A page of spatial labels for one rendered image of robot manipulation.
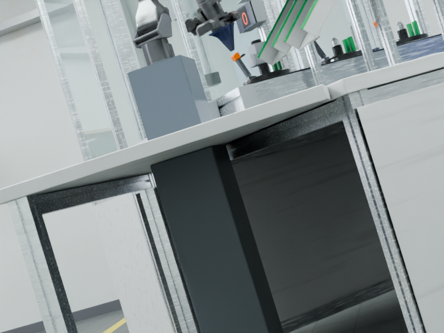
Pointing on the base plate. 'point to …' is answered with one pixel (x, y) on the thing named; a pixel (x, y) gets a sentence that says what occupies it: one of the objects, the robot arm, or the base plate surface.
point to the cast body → (255, 53)
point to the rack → (368, 37)
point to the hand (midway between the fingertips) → (226, 39)
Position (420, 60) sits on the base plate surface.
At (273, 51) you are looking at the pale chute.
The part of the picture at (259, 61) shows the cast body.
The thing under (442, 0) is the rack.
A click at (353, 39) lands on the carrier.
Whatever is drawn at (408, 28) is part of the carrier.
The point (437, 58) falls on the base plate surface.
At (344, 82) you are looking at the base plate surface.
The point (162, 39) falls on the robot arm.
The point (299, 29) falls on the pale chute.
